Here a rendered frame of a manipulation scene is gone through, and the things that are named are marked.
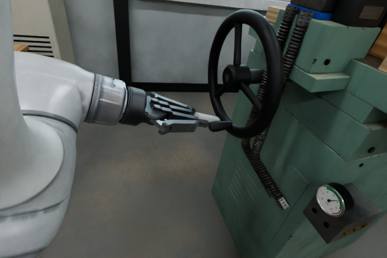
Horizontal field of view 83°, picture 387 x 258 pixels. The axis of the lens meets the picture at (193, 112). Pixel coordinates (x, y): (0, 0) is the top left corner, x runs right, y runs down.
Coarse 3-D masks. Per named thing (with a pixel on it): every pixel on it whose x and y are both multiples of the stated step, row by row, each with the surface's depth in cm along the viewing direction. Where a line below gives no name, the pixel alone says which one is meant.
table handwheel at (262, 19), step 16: (240, 16) 45; (256, 16) 41; (224, 32) 53; (240, 32) 48; (256, 32) 41; (272, 32) 38; (240, 48) 49; (272, 48) 38; (208, 64) 62; (240, 64) 50; (272, 64) 38; (208, 80) 63; (224, 80) 52; (240, 80) 48; (256, 80) 51; (272, 80) 38; (288, 80) 55; (272, 96) 39; (224, 112) 59; (272, 112) 40; (240, 128) 50; (256, 128) 44
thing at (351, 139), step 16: (256, 64) 72; (288, 96) 60; (304, 96) 55; (320, 96) 51; (304, 112) 55; (320, 112) 51; (336, 112) 47; (320, 128) 51; (336, 128) 48; (352, 128) 44; (368, 128) 42; (384, 128) 43; (336, 144) 48; (352, 144) 45; (368, 144) 44; (384, 144) 47; (352, 160) 46
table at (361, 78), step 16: (352, 64) 43; (368, 64) 41; (304, 80) 43; (320, 80) 41; (336, 80) 42; (352, 80) 43; (368, 80) 41; (384, 80) 38; (368, 96) 41; (384, 96) 39
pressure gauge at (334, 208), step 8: (328, 184) 44; (336, 184) 44; (320, 192) 46; (328, 192) 44; (336, 192) 42; (344, 192) 42; (320, 200) 46; (344, 200) 41; (352, 200) 42; (328, 208) 44; (336, 208) 43; (344, 208) 41; (352, 208) 42; (336, 216) 42
